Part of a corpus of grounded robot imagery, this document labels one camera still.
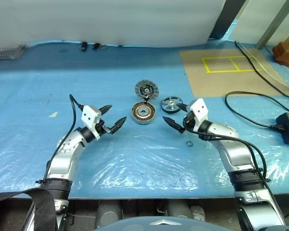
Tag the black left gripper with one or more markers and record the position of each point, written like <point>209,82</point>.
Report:
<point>103,128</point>

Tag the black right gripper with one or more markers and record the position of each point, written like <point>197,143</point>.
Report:
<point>189,121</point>

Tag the black motor rotor silver spokes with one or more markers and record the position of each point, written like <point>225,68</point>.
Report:
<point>170,104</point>

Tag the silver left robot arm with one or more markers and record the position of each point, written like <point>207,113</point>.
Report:
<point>65,163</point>

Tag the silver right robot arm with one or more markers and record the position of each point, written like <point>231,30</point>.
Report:
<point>233,154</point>

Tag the grey motor stator copper coils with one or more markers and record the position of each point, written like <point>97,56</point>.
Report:
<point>143,120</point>

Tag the motor end cover circuit board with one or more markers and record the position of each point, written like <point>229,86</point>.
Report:
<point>139,87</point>

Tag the brown cardboard sheet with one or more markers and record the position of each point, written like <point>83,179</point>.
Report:
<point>207,81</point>

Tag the small black clip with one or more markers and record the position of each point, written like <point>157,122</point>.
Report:
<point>95,45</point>
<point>83,46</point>

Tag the grey cylinder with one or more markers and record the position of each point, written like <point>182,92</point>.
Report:
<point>178,209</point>
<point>108,213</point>

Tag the white foam sheet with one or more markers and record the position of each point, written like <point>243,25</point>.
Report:
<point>110,19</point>

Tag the small white ribbed object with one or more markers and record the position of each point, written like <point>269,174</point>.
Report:
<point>197,213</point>

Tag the clear plastic strip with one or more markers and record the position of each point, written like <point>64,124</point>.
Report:
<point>272,72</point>

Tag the orange wooden block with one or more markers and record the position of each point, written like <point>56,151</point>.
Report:
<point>285,54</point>

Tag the grey perforated metal tray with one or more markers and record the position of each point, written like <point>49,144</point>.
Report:
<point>7,52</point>

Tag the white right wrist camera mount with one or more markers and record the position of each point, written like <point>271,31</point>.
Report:
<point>198,108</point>

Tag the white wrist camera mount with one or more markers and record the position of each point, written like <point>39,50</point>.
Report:
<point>89,115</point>
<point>198,108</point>

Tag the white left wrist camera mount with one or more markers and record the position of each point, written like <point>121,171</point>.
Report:
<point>89,115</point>

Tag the dark frame post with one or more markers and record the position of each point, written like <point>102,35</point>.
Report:
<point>227,19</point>

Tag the aluminium frame post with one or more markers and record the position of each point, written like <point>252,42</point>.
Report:
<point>275,24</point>

